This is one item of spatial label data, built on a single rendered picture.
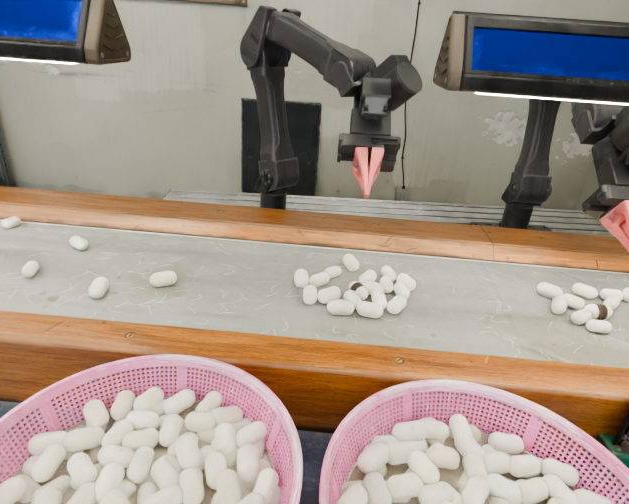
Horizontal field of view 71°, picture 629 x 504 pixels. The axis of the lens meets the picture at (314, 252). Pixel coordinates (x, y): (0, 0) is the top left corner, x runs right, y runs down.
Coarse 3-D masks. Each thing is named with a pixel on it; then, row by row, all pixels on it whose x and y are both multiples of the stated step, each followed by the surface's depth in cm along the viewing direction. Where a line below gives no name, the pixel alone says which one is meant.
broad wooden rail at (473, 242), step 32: (0, 192) 88; (32, 192) 89; (64, 192) 90; (64, 224) 82; (96, 224) 82; (128, 224) 82; (160, 224) 82; (192, 224) 82; (224, 224) 82; (256, 224) 82; (288, 224) 82; (320, 224) 83; (352, 224) 84; (384, 224) 85; (416, 224) 86; (448, 224) 87; (448, 256) 79; (480, 256) 79; (512, 256) 79; (544, 256) 79; (576, 256) 79; (608, 256) 79
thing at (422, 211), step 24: (168, 192) 122; (192, 192) 124; (216, 192) 125; (240, 192) 126; (384, 216) 116; (408, 216) 117; (432, 216) 119; (456, 216) 119; (480, 216) 121; (552, 216) 125; (576, 216) 126
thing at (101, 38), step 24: (0, 0) 45; (24, 0) 45; (48, 0) 45; (72, 0) 45; (96, 0) 45; (0, 24) 45; (24, 24) 45; (48, 24) 45; (72, 24) 45; (96, 24) 45; (120, 24) 49; (0, 48) 45; (24, 48) 45; (48, 48) 45; (72, 48) 45; (96, 48) 45; (120, 48) 49
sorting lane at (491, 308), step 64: (0, 256) 70; (64, 256) 71; (128, 256) 72; (192, 256) 74; (256, 256) 75; (320, 256) 77; (384, 256) 78; (128, 320) 57; (192, 320) 58; (256, 320) 58; (320, 320) 59; (384, 320) 60; (448, 320) 61; (512, 320) 62
